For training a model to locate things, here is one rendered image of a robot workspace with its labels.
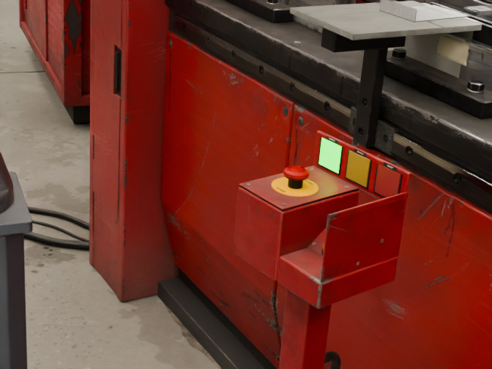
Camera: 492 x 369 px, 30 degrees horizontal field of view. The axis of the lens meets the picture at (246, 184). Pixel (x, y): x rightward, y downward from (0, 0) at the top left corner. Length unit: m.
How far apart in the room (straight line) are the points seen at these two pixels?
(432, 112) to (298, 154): 0.40
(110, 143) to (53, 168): 1.00
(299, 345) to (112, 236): 1.19
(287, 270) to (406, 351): 0.38
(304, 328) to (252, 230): 0.18
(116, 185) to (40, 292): 0.40
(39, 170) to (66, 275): 0.79
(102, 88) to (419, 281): 1.19
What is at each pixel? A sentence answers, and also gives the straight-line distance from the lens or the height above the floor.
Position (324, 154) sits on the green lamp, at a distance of 1.46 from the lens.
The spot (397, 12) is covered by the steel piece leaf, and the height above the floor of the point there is 1.01.
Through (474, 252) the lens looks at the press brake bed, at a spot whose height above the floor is 0.70.
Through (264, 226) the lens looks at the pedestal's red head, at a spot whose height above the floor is 0.74.
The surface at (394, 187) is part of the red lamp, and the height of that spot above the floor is 0.81.
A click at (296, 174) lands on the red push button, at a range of 1.37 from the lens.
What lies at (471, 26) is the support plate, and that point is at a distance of 1.57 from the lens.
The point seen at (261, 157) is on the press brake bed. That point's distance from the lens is 1.95.
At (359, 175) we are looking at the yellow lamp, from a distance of 1.41.
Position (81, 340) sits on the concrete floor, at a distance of 2.43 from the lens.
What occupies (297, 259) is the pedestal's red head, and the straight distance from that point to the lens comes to 1.35.
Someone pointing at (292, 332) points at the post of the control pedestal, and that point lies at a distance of 1.46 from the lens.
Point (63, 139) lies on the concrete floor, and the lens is 3.72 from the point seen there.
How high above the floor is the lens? 1.33
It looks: 23 degrees down
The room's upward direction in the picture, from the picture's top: 4 degrees clockwise
